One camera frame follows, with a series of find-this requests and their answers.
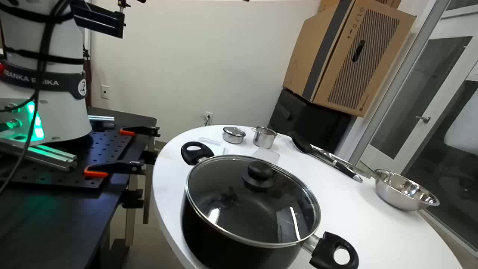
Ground steel bowl near edge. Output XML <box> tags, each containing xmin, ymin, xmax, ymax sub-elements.
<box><xmin>221</xmin><ymin>125</ymin><xmax>246</xmax><ymax>146</ymax></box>

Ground tall steel cup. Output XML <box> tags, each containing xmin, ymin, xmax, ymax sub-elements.
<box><xmin>254</xmin><ymin>125</ymin><xmax>278</xmax><ymax>149</ymax></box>

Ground black spatula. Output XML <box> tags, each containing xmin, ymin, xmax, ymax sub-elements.
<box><xmin>290</xmin><ymin>134</ymin><xmax>330</xmax><ymax>160</ymax></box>

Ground glass pot lid black knob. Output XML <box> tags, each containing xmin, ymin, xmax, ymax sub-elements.
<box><xmin>184</xmin><ymin>154</ymin><xmax>321</xmax><ymax>249</ymax></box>

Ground black ribbed case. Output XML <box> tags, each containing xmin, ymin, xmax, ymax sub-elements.
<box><xmin>267</xmin><ymin>87</ymin><xmax>355</xmax><ymax>154</ymax></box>

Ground black kitchen tongs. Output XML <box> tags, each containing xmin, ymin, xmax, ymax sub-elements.
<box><xmin>306</xmin><ymin>143</ymin><xmax>364</xmax><ymax>184</ymax></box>

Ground black cooking pot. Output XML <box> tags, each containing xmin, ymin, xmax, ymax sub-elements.
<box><xmin>179</xmin><ymin>140</ymin><xmax>360</xmax><ymax>269</ymax></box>

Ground brown cardboard box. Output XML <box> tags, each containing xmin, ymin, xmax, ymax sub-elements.
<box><xmin>282</xmin><ymin>0</ymin><xmax>417</xmax><ymax>119</ymax></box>

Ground round white table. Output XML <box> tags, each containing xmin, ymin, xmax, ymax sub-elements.
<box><xmin>151</xmin><ymin>124</ymin><xmax>464</xmax><ymax>269</ymax></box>

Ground wide steel bowl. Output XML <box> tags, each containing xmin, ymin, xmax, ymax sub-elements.
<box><xmin>372</xmin><ymin>167</ymin><xmax>442</xmax><ymax>212</ymax></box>

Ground black perforated robot bench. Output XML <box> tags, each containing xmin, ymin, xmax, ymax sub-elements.
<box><xmin>0</xmin><ymin>106</ymin><xmax>161</xmax><ymax>269</ymax></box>

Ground black clamp orange handle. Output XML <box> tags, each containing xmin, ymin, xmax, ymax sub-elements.
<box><xmin>118</xmin><ymin>124</ymin><xmax>161</xmax><ymax>139</ymax></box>
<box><xmin>82</xmin><ymin>158</ymin><xmax>151</xmax><ymax>182</ymax></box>

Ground black bar camera unit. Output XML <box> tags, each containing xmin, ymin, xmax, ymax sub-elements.
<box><xmin>70</xmin><ymin>0</ymin><xmax>127</xmax><ymax>40</ymax></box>

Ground glass door white frame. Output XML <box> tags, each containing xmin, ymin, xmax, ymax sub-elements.
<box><xmin>348</xmin><ymin>0</ymin><xmax>478</xmax><ymax>252</ymax></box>

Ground aluminium rail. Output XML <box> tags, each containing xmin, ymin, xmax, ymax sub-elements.
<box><xmin>0</xmin><ymin>136</ymin><xmax>79</xmax><ymax>172</ymax></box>

